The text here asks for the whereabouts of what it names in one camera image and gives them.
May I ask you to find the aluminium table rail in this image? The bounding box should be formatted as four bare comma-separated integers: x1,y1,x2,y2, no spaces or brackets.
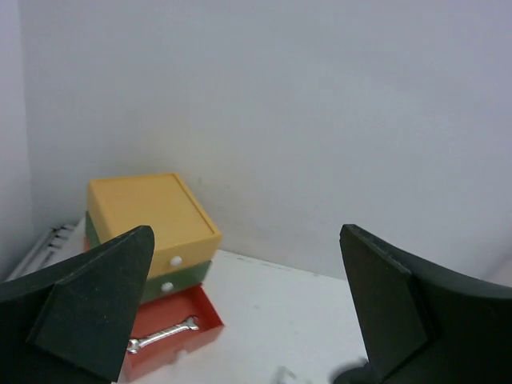
6,224,77,281

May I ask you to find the yellow top drawer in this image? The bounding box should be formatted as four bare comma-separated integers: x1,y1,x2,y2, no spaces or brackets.
148,236,222,278

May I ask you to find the silver open-end wrench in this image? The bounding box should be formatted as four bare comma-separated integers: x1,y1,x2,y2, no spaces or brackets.
126,316,199,354

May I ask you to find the yellow drawer cabinet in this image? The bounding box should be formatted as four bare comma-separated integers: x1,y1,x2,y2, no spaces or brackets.
86,172,223,277

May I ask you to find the red bottom drawer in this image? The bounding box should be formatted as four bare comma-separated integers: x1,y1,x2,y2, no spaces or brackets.
82,235,225,383

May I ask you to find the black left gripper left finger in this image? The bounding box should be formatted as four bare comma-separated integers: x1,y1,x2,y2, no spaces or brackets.
1,226,154,383

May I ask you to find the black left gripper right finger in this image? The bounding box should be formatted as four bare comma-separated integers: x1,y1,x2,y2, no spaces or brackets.
334,224,511,383

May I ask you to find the green drawer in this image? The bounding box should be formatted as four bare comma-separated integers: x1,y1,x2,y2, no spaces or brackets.
84,212,212,304

